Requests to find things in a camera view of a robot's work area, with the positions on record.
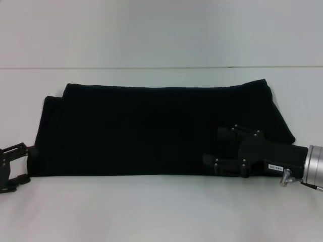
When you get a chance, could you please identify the black shirt with FREE print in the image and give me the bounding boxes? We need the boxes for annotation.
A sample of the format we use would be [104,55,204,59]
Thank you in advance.
[27,79,296,177]

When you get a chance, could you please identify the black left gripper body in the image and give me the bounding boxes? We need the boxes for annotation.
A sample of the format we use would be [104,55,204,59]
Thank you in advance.
[0,148,14,195]

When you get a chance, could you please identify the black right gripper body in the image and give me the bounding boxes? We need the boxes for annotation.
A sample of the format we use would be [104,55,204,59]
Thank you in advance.
[238,137,309,179]

